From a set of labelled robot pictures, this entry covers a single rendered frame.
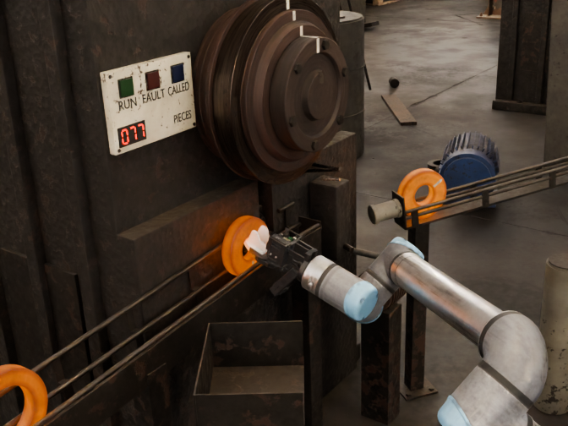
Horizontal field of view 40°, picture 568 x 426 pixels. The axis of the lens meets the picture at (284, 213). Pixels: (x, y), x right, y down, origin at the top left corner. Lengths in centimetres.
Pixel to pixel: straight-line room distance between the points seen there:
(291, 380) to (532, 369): 53
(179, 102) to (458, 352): 156
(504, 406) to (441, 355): 150
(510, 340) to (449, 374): 137
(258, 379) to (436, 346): 136
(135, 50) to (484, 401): 102
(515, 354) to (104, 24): 104
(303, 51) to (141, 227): 56
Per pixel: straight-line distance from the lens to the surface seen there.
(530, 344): 146
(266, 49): 182
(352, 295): 178
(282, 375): 171
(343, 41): 469
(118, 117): 171
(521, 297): 336
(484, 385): 143
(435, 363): 287
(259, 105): 180
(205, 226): 192
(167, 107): 181
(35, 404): 160
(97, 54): 168
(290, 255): 187
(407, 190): 236
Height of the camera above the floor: 156
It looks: 22 degrees down
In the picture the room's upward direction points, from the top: 2 degrees counter-clockwise
